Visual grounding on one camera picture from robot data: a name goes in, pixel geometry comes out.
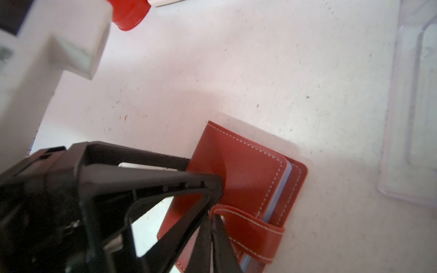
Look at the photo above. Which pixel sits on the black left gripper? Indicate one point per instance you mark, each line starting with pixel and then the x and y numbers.
pixel 42 226

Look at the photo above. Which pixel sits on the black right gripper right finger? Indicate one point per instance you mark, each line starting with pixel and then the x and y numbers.
pixel 224 258

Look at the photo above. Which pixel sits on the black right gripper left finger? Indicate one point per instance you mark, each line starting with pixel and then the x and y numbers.
pixel 200 261

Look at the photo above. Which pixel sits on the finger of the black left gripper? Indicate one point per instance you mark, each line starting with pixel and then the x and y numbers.
pixel 112 198
pixel 107 157

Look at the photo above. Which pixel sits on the red leather card holder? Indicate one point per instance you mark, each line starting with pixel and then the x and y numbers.
pixel 260 188

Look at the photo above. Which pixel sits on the clear plastic card tray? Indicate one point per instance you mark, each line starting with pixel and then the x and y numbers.
pixel 409 153

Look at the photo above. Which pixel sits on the red metal pen bucket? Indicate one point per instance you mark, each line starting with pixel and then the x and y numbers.
pixel 127 14

